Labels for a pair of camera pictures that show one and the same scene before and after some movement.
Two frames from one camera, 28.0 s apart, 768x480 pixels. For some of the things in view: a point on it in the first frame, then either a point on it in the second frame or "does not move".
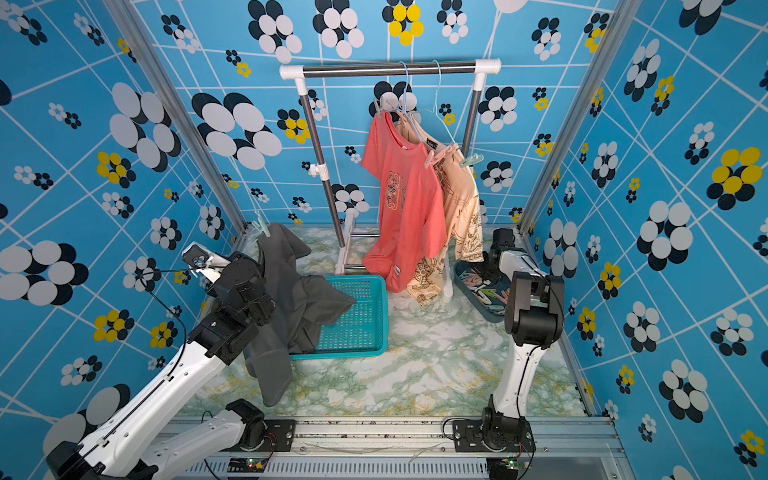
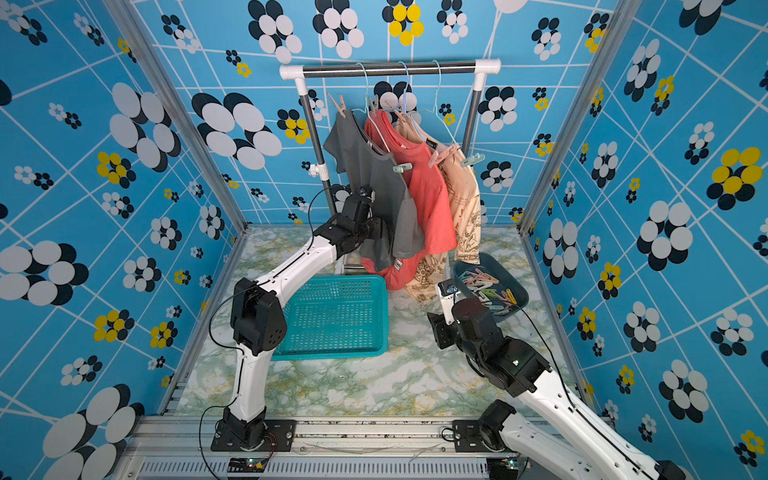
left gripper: (241, 260) -> (377, 228)
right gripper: (478, 268) -> (440, 328)
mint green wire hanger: (435, 102) does not move
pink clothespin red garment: (432, 158) does not move
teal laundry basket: (364, 330) does not move
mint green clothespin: (471, 159) does not move
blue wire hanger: (404, 110) does not move
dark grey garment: (302, 302) -> (374, 170)
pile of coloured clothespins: (493, 301) does not move
